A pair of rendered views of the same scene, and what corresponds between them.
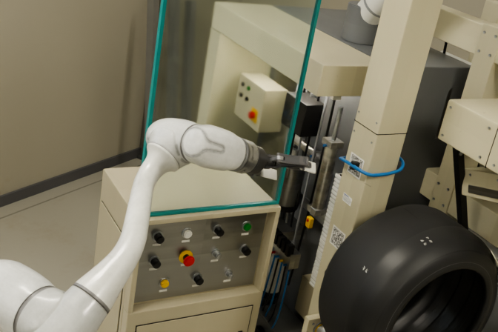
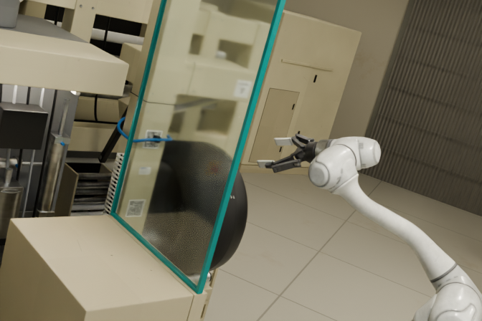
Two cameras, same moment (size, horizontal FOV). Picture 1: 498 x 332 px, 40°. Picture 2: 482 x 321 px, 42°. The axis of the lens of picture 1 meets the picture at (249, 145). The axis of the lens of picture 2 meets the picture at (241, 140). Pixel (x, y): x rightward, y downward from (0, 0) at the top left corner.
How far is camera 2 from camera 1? 310 cm
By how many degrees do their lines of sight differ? 95
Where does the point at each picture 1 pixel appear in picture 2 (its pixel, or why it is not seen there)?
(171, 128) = (348, 157)
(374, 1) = not seen: outside the picture
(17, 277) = (468, 292)
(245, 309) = not seen: outside the picture
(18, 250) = not seen: outside the picture
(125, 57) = not seen: outside the picture
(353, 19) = (11, 2)
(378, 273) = (239, 192)
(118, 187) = (136, 301)
